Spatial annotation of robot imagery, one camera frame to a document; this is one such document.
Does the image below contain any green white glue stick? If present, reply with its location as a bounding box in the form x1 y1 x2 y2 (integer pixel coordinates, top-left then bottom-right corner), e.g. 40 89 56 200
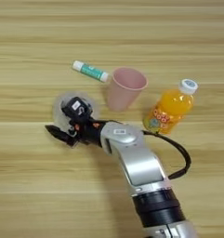
72 59 112 84

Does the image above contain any clear tape roll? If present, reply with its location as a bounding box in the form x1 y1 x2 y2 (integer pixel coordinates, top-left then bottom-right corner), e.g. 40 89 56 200
52 91 100 139

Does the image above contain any black box with white label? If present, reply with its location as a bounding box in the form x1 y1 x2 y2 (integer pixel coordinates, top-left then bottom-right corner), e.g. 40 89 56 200
60 96 93 125

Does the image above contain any pink plastic cup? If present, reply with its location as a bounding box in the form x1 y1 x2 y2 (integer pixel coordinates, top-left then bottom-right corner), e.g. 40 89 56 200
106 67 149 112

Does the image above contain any orange juice bottle white cap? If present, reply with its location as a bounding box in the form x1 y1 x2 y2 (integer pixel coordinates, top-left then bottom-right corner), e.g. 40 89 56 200
142 78 199 135

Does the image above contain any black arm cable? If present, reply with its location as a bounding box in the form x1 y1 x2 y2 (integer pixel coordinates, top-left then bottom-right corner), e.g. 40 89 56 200
142 129 191 180

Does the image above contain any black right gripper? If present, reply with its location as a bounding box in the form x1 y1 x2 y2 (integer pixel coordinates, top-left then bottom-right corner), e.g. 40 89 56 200
44 119 110 149

